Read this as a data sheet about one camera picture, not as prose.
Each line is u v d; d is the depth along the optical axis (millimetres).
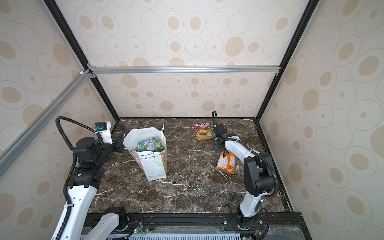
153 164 778
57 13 686
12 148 525
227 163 893
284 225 730
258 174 480
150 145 795
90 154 501
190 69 912
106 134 587
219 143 674
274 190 431
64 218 402
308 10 687
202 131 1085
